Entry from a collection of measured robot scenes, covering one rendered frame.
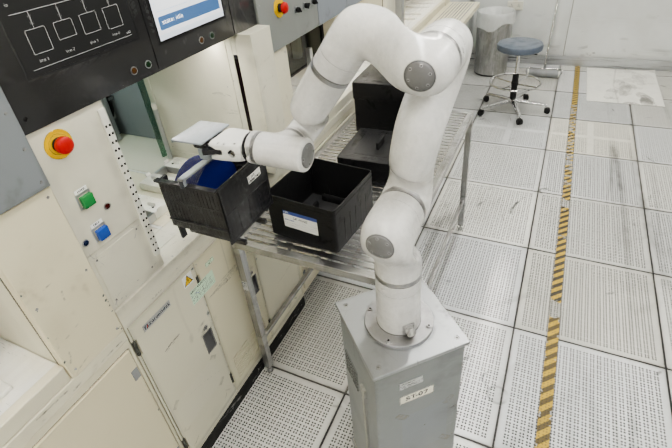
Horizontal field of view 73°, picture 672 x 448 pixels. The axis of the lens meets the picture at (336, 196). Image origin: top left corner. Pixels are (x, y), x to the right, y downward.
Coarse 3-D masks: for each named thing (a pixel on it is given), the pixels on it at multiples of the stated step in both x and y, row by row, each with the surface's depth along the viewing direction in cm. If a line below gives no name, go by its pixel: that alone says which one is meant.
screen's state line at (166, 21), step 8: (208, 0) 135; (216, 0) 138; (184, 8) 127; (192, 8) 130; (200, 8) 133; (208, 8) 136; (216, 8) 139; (160, 16) 120; (168, 16) 123; (176, 16) 125; (184, 16) 128; (192, 16) 131; (160, 24) 121; (168, 24) 123; (176, 24) 126
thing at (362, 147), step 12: (360, 132) 204; (372, 132) 203; (384, 132) 202; (348, 144) 195; (360, 144) 194; (372, 144) 193; (384, 144) 192; (348, 156) 187; (360, 156) 186; (372, 156) 185; (384, 156) 184; (372, 168) 183; (384, 168) 180; (372, 180) 186; (384, 180) 184
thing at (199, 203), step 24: (192, 144) 116; (192, 168) 120; (240, 168) 122; (264, 168) 132; (168, 192) 123; (192, 192) 119; (216, 192) 114; (240, 192) 123; (264, 192) 134; (192, 216) 124; (216, 216) 120; (240, 216) 125; (240, 240) 129
